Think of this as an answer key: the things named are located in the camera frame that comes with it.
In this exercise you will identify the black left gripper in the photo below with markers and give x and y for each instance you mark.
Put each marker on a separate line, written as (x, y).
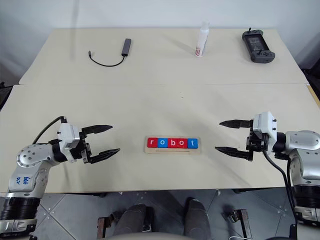
(83, 150)

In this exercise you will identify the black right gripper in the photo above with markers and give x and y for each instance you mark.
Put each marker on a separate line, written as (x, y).
(256, 143)

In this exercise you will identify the blue letter t block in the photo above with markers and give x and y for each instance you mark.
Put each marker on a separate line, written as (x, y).
(192, 143)

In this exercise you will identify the red letter o block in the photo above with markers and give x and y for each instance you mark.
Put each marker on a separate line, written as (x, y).
(182, 142)

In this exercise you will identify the red letter b block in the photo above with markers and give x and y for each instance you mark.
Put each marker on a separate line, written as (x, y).
(172, 142)

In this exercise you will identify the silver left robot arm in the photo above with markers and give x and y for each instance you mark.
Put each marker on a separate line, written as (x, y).
(27, 157)

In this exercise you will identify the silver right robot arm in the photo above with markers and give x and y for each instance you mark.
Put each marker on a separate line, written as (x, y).
(305, 162)

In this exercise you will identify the red letter r block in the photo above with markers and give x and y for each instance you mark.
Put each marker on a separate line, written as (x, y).
(152, 142)

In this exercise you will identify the blue letter o block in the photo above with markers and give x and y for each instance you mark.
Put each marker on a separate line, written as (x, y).
(162, 142)

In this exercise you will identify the wooden letter tray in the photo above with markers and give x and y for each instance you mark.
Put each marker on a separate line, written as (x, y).
(172, 151)

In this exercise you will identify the dark rounded shape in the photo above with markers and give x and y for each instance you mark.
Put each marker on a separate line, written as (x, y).
(196, 217)
(136, 220)

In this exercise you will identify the black handheld controller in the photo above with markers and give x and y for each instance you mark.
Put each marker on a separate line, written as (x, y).
(257, 46)

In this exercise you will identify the black object beside table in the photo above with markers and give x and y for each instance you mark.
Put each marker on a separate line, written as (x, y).
(313, 71)

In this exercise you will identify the white plastic bottle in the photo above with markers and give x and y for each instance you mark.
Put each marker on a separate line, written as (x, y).
(202, 40)

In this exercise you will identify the dark object beside table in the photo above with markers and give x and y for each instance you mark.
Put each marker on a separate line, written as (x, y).
(3, 93)

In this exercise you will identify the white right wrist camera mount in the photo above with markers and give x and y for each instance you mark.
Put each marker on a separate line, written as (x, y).
(266, 122)

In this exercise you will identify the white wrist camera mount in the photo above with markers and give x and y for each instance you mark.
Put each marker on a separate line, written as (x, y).
(66, 135)
(266, 122)

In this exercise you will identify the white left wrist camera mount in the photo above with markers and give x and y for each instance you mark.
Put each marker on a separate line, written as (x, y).
(66, 135)

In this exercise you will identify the rusty metal bracket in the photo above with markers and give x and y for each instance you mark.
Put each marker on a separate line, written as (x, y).
(106, 223)
(241, 220)

